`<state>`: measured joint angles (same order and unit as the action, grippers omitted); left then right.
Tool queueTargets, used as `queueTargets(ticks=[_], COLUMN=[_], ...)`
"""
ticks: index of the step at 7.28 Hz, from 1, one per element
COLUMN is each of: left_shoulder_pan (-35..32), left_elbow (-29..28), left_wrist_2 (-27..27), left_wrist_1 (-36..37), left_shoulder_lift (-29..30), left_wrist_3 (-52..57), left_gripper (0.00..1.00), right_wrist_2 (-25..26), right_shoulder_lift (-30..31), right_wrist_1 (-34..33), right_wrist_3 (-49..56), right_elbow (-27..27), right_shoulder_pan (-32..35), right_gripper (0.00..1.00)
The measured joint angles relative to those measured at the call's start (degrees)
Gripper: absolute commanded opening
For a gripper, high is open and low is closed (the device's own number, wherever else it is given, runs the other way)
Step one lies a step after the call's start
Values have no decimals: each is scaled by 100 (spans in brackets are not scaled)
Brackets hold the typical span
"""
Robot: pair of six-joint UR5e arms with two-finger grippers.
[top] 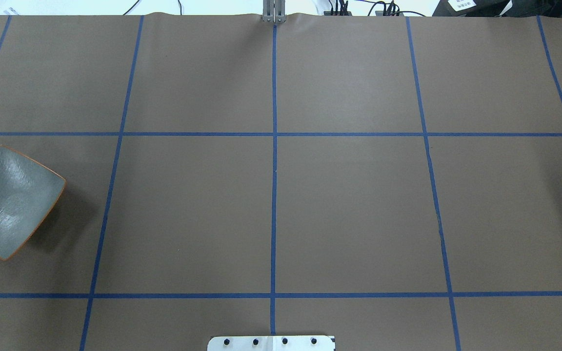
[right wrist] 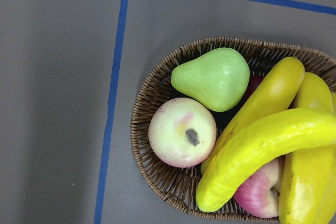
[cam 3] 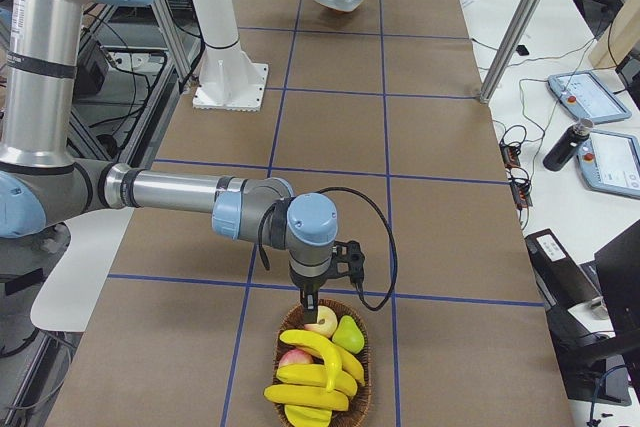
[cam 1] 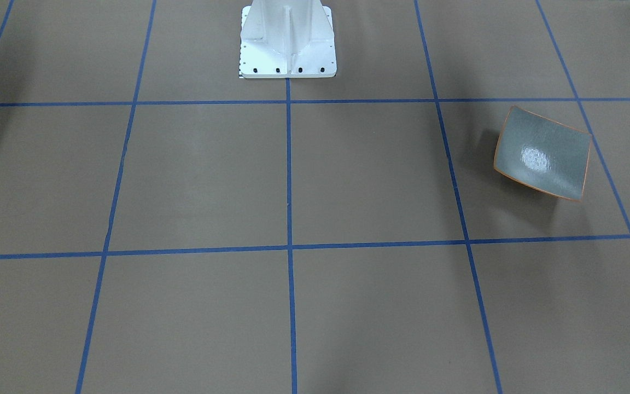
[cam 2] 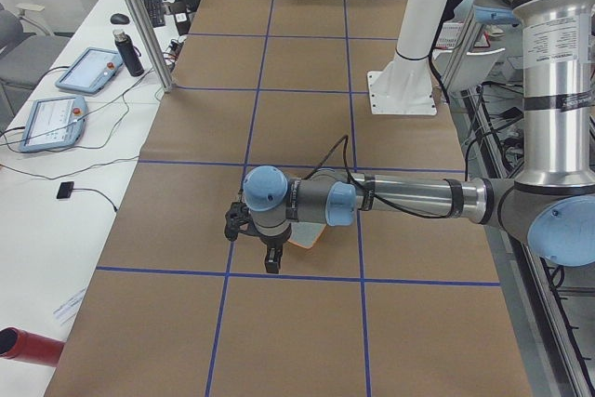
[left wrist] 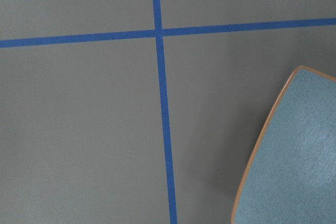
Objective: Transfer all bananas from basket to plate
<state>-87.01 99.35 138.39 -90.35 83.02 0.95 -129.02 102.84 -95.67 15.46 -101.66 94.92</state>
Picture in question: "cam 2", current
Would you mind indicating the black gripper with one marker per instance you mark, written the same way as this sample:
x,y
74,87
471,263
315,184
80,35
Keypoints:
x,y
271,244

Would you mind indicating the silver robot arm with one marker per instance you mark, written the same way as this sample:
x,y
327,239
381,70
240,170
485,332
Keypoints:
x,y
549,206

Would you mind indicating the grey square plate orange rim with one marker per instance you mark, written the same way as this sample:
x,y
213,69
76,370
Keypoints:
x,y
305,234

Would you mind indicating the white paper sheet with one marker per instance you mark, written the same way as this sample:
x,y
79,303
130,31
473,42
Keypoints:
x,y
69,308

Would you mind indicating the small black box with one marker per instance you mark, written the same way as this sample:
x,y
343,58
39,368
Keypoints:
x,y
65,190

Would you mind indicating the black water bottle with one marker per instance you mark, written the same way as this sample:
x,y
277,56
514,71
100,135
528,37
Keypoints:
x,y
128,52

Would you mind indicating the lower teach pendant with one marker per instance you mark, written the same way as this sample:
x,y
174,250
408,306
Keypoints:
x,y
55,123

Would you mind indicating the teach pendant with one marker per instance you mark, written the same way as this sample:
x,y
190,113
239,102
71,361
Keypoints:
x,y
91,71
55,123

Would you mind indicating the upper teach pendant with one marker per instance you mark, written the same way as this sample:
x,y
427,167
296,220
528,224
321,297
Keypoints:
x,y
91,71

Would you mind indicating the red cylinder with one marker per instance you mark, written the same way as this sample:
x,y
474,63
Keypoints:
x,y
22,346

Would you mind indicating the black computer mouse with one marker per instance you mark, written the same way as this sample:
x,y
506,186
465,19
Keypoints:
x,y
119,19

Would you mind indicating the black keyboard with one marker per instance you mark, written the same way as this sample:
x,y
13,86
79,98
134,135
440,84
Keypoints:
x,y
156,12

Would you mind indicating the grey office chair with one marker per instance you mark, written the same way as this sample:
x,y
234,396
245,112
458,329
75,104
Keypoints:
x,y
25,59

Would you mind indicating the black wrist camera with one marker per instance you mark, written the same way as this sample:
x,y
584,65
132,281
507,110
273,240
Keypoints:
x,y
239,221

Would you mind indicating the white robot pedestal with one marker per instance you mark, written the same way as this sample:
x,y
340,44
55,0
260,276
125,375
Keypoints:
x,y
404,86

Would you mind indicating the aluminium frame post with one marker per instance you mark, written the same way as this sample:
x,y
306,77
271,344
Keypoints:
x,y
150,42

